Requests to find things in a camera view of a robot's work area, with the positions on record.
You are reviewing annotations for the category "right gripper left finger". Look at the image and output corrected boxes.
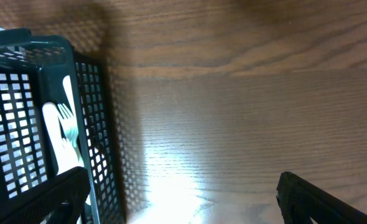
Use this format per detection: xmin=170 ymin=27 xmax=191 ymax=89
xmin=0 ymin=167 xmax=91 ymax=224

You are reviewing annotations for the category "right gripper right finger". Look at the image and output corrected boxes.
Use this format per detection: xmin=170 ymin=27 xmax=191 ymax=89
xmin=276 ymin=172 xmax=367 ymax=224

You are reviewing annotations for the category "white plastic fork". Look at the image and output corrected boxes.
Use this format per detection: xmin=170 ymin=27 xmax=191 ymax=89
xmin=42 ymin=102 xmax=83 ymax=175

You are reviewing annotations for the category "pale green plastic fork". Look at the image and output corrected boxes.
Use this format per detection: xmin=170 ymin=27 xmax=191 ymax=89
xmin=57 ymin=103 xmax=78 ymax=148

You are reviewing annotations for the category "cream plastic spoon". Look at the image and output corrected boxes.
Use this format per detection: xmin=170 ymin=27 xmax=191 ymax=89
xmin=62 ymin=75 xmax=84 ymax=167

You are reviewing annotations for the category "dark green plastic basket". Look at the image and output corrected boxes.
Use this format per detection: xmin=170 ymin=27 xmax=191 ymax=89
xmin=0 ymin=29 xmax=124 ymax=223

